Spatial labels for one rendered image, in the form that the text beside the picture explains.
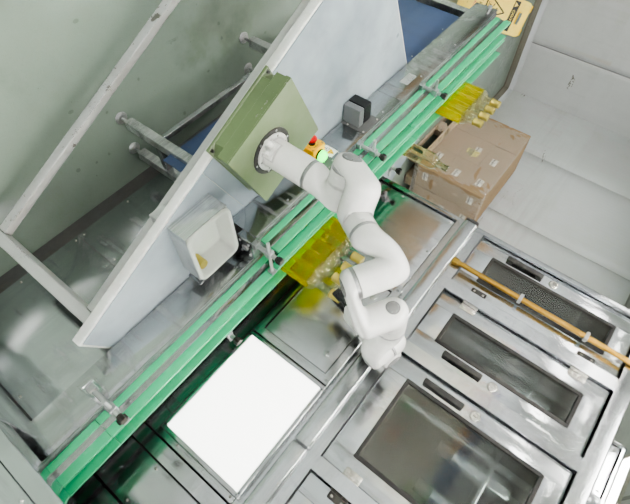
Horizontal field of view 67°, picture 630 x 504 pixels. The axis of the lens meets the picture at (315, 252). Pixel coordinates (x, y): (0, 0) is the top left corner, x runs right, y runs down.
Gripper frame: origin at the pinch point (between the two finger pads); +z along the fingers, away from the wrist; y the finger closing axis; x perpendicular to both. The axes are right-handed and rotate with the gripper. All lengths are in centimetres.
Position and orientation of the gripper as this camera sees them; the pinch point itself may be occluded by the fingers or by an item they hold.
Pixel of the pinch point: (338, 297)
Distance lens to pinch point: 164.5
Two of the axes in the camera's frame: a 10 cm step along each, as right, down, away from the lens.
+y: -0.2, -5.6, -8.3
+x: -8.1, 5.0, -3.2
